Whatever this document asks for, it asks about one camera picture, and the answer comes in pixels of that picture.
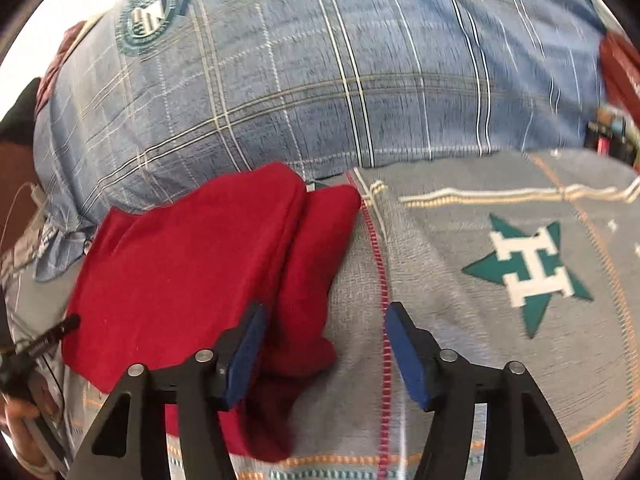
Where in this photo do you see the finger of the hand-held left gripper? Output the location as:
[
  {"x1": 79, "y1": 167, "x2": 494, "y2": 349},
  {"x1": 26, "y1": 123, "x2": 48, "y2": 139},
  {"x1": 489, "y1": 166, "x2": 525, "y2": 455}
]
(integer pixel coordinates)
[{"x1": 27, "y1": 314, "x2": 82, "y2": 357}]

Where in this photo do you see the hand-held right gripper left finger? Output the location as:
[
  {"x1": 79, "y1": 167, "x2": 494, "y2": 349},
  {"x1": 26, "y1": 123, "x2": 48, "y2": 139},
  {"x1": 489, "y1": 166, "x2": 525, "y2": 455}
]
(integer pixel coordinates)
[{"x1": 67, "y1": 301, "x2": 268, "y2": 480}]

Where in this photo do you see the red garment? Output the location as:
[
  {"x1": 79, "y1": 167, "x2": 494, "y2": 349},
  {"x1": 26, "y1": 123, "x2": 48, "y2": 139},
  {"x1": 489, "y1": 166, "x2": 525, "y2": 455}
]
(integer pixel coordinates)
[{"x1": 61, "y1": 161, "x2": 362, "y2": 463}]

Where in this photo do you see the grey star print bed sheet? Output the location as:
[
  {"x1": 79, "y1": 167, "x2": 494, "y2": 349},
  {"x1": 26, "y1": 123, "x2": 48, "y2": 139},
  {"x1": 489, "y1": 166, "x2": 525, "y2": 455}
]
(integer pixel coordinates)
[{"x1": 0, "y1": 147, "x2": 640, "y2": 480}]

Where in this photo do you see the black cloth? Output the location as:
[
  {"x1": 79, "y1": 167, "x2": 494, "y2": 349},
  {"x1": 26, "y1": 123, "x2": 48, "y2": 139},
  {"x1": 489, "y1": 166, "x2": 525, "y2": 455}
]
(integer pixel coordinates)
[{"x1": 0, "y1": 77, "x2": 43, "y2": 136}]

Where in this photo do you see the dark red pillow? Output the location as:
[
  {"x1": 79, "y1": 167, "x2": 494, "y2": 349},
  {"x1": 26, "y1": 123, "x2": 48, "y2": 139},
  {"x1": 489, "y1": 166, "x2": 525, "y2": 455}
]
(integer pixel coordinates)
[{"x1": 35, "y1": 25, "x2": 101, "y2": 111}]

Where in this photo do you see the red plastic bag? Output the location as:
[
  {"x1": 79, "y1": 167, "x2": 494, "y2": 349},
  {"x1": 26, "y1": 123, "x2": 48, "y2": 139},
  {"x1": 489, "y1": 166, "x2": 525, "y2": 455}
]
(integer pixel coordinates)
[{"x1": 599, "y1": 30, "x2": 640, "y2": 126}]

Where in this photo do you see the person's left hand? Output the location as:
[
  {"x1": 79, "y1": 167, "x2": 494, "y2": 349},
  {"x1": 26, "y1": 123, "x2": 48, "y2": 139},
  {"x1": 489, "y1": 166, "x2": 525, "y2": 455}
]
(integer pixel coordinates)
[{"x1": 0, "y1": 397, "x2": 48, "y2": 466}]

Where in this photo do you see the white cable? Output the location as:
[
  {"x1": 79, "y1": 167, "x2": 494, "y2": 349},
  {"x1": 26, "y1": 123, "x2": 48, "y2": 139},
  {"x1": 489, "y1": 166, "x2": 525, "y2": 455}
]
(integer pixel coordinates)
[{"x1": 0, "y1": 184, "x2": 48, "y2": 243}]

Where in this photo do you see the blue plaid pillow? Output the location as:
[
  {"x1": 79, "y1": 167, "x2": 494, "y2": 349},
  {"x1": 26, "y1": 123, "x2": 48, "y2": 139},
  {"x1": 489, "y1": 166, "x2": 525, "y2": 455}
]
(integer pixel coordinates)
[{"x1": 32, "y1": 0, "x2": 608, "y2": 281}]

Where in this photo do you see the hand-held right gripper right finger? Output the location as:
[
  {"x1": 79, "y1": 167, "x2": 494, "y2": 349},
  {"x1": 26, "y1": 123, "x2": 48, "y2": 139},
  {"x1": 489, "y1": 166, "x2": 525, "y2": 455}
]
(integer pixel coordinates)
[{"x1": 384, "y1": 301, "x2": 583, "y2": 480}]

